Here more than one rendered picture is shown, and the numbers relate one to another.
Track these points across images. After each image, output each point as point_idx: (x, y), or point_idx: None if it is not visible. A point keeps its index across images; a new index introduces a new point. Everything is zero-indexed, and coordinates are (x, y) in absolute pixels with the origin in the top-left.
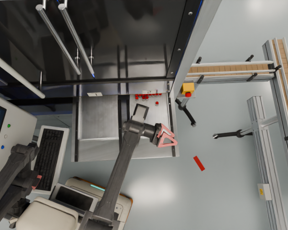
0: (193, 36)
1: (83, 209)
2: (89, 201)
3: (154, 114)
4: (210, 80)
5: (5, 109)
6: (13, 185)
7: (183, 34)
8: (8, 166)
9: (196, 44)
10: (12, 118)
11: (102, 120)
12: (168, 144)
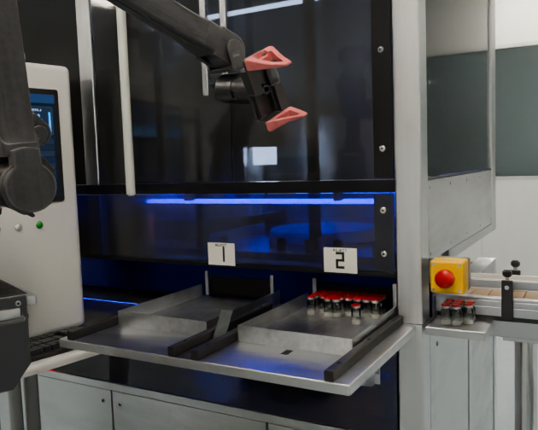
0: (396, 2)
1: None
2: (12, 294)
3: (336, 330)
4: None
5: (63, 196)
6: None
7: (378, 2)
8: None
9: (407, 25)
10: (55, 227)
11: (200, 317)
12: (267, 61)
